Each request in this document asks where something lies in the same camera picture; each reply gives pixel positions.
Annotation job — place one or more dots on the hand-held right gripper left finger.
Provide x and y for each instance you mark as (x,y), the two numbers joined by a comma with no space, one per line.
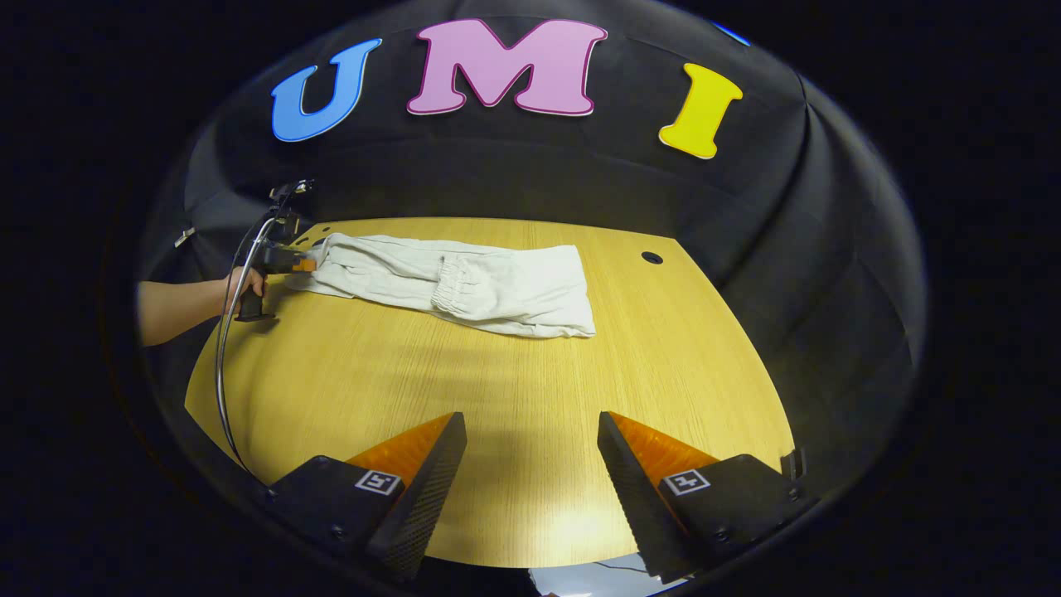
(431,493)

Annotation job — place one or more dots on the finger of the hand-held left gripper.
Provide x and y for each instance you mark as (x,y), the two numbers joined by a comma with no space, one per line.
(302,265)

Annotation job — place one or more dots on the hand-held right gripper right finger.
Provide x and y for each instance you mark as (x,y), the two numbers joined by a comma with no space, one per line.
(632,497)

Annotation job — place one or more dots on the black backdrop cloth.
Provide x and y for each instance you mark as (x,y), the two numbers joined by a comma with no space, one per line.
(539,166)

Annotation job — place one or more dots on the silver backdrop clip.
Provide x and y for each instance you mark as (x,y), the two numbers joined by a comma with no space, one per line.
(185,237)

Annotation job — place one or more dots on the white jeans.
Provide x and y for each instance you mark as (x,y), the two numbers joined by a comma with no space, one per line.
(497,286)

